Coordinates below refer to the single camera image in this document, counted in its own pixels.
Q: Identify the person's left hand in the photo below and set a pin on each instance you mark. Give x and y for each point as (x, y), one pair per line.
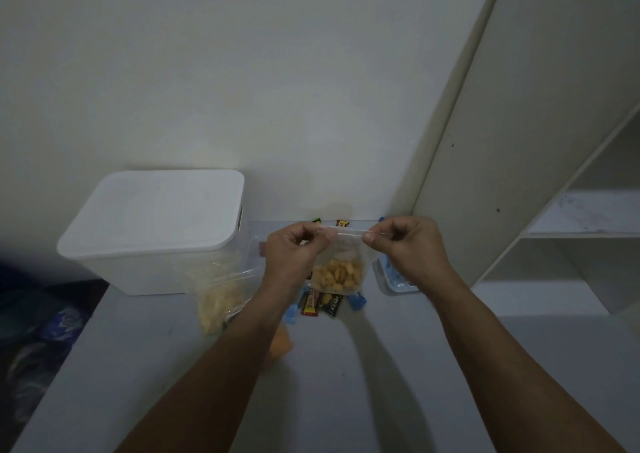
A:
(287, 257)

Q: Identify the person's right hand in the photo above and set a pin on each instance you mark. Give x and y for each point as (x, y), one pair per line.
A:
(415, 252)

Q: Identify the person's right thumb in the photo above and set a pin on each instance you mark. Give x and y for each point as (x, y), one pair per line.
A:
(376, 241)

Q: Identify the person's left thumb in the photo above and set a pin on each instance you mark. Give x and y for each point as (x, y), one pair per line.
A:
(320, 244)

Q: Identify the small clear snack zip bag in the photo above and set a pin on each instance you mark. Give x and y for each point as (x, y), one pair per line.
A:
(345, 270)

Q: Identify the person's left forearm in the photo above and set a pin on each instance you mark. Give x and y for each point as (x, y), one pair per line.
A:
(210, 372)

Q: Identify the person's right forearm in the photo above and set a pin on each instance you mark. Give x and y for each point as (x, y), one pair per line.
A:
(505, 367)

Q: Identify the white tray with blue packets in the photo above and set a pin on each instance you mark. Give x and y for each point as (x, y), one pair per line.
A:
(395, 280)

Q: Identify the red and yellow sachet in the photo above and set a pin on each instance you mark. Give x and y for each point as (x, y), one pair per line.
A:
(310, 301)

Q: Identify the blue sachet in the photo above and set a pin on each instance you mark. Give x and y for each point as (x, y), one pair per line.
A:
(295, 307)
(357, 301)

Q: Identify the orange packet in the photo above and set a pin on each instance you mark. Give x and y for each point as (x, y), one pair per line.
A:
(280, 345)

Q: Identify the clear bag of yellow snacks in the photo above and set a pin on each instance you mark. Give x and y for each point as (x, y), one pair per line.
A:
(215, 297)

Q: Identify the white lidded storage box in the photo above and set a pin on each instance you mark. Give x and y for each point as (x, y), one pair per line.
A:
(150, 227)

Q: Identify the white shelf unit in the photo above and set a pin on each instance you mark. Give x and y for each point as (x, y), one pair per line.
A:
(540, 142)

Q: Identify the dark patterned cloth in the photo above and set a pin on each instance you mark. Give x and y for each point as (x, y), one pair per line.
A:
(40, 332)

